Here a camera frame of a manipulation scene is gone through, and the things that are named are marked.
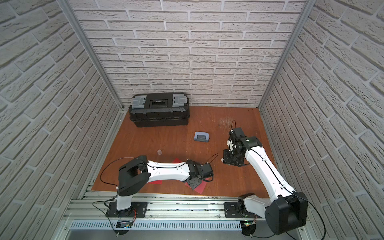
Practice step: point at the grey hole punch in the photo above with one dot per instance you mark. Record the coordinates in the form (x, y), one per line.
(201, 137)

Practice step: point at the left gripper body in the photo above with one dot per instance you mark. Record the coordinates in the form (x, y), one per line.
(193, 181)

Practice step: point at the black plastic toolbox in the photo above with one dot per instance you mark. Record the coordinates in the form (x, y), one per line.
(160, 109)

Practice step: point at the dark red envelope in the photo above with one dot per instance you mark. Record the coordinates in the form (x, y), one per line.
(200, 188)

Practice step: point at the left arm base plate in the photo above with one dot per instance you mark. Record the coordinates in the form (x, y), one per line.
(137, 209)

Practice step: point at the aluminium rail frame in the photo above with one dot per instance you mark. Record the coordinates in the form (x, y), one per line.
(157, 212)

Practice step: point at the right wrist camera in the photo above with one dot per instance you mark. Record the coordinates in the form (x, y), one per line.
(231, 145)

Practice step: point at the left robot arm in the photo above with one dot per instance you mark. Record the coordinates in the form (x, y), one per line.
(134, 175)

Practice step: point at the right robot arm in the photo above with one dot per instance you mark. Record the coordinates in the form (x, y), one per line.
(285, 209)

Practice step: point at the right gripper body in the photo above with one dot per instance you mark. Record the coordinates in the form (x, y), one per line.
(231, 157)

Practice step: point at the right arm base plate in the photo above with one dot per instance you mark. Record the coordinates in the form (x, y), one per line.
(237, 210)

